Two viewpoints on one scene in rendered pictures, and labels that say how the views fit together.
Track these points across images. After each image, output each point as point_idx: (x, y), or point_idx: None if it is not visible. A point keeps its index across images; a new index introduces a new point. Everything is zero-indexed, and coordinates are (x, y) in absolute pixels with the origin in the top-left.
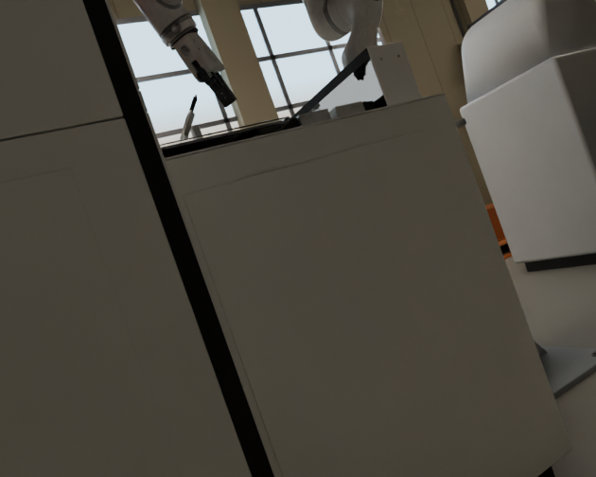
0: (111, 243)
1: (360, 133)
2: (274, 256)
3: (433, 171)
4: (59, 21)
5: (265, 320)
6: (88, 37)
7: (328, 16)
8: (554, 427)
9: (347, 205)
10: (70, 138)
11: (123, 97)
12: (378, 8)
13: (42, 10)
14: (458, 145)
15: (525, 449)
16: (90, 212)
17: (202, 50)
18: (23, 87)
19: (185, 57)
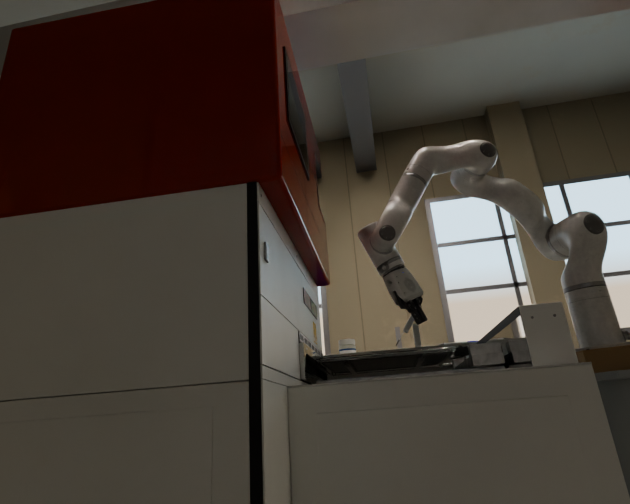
0: (219, 456)
1: (479, 390)
2: (371, 479)
3: (558, 441)
4: (233, 322)
5: None
6: (244, 332)
7: (549, 242)
8: None
9: (449, 453)
10: (218, 389)
11: (251, 368)
12: (600, 239)
13: (226, 316)
14: (599, 419)
15: None
16: (214, 434)
17: (402, 283)
18: (206, 358)
19: (389, 287)
